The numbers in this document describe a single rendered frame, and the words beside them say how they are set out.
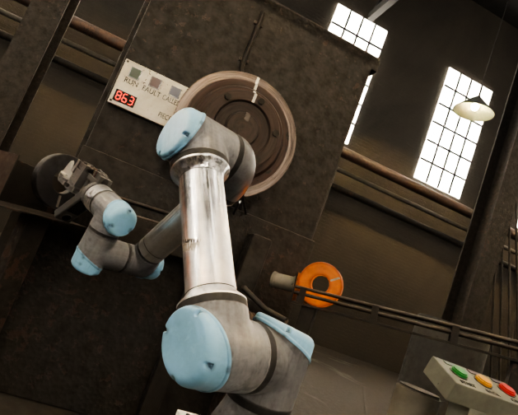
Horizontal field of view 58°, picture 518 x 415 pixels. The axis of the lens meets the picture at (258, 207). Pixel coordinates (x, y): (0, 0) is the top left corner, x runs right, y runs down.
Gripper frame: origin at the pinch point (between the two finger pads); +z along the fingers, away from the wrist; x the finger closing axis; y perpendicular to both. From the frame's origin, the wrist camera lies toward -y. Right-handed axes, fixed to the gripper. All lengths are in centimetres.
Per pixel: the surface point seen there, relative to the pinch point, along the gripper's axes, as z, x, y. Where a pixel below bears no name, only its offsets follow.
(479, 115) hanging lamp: 203, -646, 328
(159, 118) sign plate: 30, -36, 29
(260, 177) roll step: -7, -61, 31
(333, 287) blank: -46, -79, 11
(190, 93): 18, -34, 43
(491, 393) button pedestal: -105, -63, 14
